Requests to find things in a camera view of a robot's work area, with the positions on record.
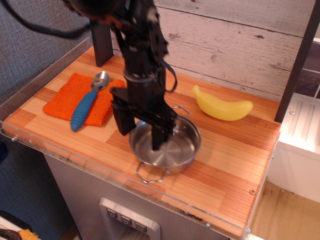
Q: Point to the grey toy fridge cabinet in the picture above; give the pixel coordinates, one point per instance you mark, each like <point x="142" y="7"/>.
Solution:
<point x="82" y="192"/>

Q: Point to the blue handled metal spoon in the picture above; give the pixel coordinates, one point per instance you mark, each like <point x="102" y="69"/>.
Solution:
<point x="99" y="82"/>

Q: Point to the silver ice dispenser panel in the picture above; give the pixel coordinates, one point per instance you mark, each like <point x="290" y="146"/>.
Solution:
<point x="122" y="223"/>

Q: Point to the clear acrylic edge guard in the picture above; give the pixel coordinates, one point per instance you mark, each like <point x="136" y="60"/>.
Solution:
<point x="219" y="190"/>

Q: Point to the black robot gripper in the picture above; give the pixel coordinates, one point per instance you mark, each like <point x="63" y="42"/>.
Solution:
<point x="144" y="98"/>

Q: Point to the orange object at corner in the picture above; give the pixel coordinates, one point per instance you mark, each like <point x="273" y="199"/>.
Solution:
<point x="26" y="234"/>

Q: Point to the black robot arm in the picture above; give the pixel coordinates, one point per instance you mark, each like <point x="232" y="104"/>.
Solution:
<point x="136" y="24"/>

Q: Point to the dark brown right post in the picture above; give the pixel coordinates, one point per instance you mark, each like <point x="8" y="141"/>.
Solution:
<point x="301" y="57"/>

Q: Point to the orange knitted rag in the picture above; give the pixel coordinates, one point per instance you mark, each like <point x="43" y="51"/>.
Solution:
<point x="67" y="98"/>

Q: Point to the silver steel pan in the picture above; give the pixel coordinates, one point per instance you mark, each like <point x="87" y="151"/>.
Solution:
<point x="173" y="156"/>

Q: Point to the yellow plastic banana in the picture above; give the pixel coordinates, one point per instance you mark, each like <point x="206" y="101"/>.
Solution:
<point x="221" y="109"/>

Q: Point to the white toy sink unit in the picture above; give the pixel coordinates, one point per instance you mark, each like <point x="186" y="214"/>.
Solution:
<point x="296" y="162"/>

